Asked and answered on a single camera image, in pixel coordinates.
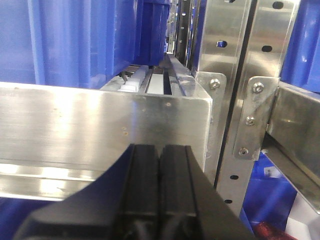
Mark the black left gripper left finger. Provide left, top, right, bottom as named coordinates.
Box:
left=14, top=144, right=159, bottom=240

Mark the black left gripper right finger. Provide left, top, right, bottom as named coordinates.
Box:
left=160, top=145, right=256, bottom=240

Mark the steel shelf front beam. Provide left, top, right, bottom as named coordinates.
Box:
left=0, top=82, right=213, bottom=201

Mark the steel shelf beam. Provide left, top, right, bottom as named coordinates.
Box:
left=0, top=82, right=213, bottom=201
left=262, top=82, right=320, bottom=213

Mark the steel left shelf beam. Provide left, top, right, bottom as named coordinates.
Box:
left=262, top=82, right=320, bottom=213

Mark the blue crate on shelf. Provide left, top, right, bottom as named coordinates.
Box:
left=0, top=0, right=171, bottom=89

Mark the red mesh bag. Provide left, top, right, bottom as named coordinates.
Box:
left=252, top=221, right=297, bottom=240

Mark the blue lower bin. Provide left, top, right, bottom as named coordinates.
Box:
left=239, top=153, right=297, bottom=232

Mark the perforated steel upright post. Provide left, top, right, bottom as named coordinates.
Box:
left=191, top=0, right=252, bottom=185

